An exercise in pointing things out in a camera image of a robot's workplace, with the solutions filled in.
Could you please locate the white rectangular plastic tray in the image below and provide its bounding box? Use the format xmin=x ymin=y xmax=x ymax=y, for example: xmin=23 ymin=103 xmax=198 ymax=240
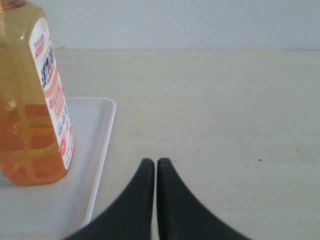
xmin=0 ymin=97 xmax=117 ymax=240

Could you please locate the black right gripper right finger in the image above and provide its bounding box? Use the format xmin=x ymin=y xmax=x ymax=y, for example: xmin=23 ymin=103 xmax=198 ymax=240
xmin=156 ymin=158 xmax=248 ymax=240

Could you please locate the orange dish soap pump bottle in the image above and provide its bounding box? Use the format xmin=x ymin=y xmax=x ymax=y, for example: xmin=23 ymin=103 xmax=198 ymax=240
xmin=0 ymin=0 xmax=75 ymax=186

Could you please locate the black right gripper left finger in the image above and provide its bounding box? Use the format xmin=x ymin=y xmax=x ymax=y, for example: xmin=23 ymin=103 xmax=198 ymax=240
xmin=66 ymin=158 xmax=155 ymax=240

